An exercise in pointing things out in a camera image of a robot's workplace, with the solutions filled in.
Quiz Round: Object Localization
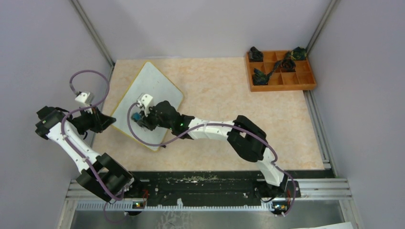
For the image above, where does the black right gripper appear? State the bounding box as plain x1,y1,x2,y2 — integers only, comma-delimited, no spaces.
139,104,174,131

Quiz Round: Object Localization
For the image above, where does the blue whiteboard eraser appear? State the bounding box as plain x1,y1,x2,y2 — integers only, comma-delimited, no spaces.
131,113,142,122

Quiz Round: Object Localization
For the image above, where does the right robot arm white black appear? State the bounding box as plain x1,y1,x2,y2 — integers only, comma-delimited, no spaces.
127,101,288,197

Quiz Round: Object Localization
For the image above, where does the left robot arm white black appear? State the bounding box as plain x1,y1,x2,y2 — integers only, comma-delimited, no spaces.
35,106,143,202

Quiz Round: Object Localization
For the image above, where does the dark cloth lower left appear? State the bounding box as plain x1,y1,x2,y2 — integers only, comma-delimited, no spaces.
250,61,282,86

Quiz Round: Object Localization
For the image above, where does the dark rolled cloth far left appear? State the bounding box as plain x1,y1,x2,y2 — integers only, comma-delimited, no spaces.
247,46,264,62

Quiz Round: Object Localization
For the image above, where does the dark rolled cloth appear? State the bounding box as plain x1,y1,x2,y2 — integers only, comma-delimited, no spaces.
290,47,307,61
280,58,296,73
247,46,264,62

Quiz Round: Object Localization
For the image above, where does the orange compartment tray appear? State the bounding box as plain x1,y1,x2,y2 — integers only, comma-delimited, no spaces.
244,51,317,92

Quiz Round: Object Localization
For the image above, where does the dark rolled cloth centre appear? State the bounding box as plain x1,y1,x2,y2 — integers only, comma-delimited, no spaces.
280,58,296,73

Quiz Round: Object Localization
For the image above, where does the dark rolled cloth top right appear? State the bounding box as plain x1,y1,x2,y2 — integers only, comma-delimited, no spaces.
290,47,307,61

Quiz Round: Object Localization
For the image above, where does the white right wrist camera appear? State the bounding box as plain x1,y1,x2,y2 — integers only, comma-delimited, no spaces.
136,93,154,116

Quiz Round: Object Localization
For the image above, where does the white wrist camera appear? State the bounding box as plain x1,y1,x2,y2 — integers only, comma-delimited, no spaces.
136,93,154,116
75,91,95,108

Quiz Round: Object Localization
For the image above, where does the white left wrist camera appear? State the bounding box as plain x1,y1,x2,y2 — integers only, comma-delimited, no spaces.
75,91,95,108

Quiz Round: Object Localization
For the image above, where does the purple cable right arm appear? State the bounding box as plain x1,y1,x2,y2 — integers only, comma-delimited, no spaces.
127,102,299,217

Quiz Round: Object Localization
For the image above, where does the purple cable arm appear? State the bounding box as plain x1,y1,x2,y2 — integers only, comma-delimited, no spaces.
127,102,299,217
69,70,127,223

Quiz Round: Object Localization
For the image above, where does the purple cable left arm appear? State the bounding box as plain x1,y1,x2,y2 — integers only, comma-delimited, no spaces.
69,70,127,223

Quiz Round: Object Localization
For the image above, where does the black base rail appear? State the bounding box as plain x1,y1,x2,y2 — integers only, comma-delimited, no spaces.
126,170,336,209

